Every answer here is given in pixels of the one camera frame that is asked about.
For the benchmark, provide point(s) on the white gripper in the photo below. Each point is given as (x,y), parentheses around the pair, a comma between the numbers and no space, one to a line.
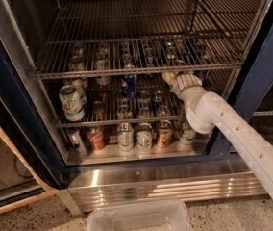
(185,82)

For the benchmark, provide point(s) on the green soda can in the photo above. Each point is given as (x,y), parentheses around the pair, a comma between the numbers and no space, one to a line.
(169,87)

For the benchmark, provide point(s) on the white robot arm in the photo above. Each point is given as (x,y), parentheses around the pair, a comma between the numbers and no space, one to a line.
(206,110)

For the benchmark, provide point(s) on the blue red can right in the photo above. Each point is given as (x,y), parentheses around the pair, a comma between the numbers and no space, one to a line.
(202,75)

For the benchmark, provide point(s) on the blue pepsi can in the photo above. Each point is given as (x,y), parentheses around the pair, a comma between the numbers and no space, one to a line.
(129,85)

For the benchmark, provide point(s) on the orange brown can bottom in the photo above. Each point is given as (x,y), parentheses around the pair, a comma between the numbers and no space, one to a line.
(164,133)

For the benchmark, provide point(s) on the white can bottom right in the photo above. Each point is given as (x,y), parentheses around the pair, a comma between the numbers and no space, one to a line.
(187,133)

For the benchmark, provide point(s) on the white red can bottom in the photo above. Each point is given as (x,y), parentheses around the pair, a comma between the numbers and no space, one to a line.
(144,137)

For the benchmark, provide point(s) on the white green can bottom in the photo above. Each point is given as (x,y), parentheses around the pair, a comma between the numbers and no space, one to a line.
(125,136)

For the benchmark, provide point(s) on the red can under shelf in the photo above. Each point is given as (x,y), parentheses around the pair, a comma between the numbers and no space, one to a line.
(98,111)

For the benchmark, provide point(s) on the white can behind 7up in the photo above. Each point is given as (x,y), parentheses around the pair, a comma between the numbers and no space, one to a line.
(79,85)

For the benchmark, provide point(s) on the red cola can bottom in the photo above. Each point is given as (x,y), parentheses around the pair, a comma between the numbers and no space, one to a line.
(95,135)

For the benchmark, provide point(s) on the white 7up can front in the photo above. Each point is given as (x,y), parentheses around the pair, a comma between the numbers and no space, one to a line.
(71,103)

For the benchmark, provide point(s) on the silver slim can bottom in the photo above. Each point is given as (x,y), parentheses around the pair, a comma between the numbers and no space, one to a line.
(74,136)

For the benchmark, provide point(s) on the stainless fridge base panel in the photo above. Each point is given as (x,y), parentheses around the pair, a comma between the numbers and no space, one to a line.
(94,189)

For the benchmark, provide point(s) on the glass fridge door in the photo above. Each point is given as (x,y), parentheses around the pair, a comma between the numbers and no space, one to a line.
(19,182)

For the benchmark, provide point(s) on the clear plastic bin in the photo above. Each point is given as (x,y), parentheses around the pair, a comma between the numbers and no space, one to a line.
(162,215)

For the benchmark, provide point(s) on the top wire shelf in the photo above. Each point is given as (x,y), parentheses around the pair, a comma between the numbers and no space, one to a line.
(88,36)

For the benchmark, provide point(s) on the wire shelf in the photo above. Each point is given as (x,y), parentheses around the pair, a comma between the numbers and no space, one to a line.
(88,36)
(142,107)

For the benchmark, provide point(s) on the middle wire shelf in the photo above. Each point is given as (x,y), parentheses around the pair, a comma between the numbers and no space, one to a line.
(142,107)

